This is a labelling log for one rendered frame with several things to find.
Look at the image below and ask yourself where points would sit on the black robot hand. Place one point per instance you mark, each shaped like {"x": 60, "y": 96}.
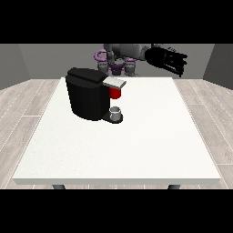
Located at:
{"x": 159, "y": 57}

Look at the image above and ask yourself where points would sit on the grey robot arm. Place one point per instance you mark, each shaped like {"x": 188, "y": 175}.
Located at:
{"x": 130, "y": 51}

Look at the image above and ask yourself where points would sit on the pale grey machine lid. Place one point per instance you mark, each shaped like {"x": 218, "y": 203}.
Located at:
{"x": 114, "y": 82}

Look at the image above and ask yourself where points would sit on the red pod holder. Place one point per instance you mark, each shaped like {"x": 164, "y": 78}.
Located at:
{"x": 114, "y": 93}

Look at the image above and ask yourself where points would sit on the black coffee machine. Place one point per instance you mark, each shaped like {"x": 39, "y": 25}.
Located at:
{"x": 85, "y": 97}

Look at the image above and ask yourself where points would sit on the grey robot trunk purple rings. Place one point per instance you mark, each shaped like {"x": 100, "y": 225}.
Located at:
{"x": 116, "y": 68}

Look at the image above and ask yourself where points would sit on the small grey cup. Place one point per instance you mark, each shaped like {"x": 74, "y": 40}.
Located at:
{"x": 115, "y": 113}

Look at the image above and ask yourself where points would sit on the dark table leg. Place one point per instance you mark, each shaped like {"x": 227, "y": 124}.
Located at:
{"x": 58, "y": 186}
{"x": 174, "y": 186}

